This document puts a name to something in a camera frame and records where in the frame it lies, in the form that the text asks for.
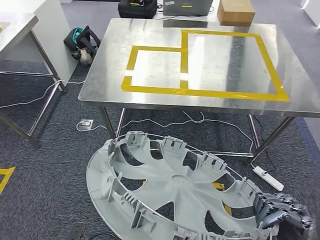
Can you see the black bag teal lining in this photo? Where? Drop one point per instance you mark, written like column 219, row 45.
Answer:
column 87, row 36

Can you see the yellow double rectangle tape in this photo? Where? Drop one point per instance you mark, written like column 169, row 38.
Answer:
column 200, row 93

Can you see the black controller with antennas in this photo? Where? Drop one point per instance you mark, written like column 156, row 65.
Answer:
column 136, row 3

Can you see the white power strip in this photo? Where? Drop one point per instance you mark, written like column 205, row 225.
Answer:
column 269, row 179

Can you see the brown cardboard box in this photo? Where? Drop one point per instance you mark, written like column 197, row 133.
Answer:
column 235, row 13

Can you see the black carry case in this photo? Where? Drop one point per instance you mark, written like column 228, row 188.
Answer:
column 124, row 11

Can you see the black robot lower body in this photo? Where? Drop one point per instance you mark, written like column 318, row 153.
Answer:
column 76, row 232

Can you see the white lit display block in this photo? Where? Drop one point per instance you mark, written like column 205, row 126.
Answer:
column 312, row 11

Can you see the grey laptop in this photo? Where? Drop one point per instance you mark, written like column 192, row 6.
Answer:
column 187, row 10

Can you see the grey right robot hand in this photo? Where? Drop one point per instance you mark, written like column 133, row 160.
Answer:
column 282, row 212

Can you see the stainless steel workbench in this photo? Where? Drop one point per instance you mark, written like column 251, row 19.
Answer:
column 112, row 66

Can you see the floor socket with plug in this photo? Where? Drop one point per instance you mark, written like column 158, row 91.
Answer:
column 84, row 124

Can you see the yellow floor marking tape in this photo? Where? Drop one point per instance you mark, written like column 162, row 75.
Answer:
column 6, row 175
column 220, row 187

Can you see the beige furry charm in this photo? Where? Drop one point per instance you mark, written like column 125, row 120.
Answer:
column 86, row 58

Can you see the stainless steel side table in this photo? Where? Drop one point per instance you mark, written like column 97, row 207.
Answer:
column 15, row 30

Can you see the grey plastic wheel hubcap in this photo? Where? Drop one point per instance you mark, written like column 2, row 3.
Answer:
column 180, row 192

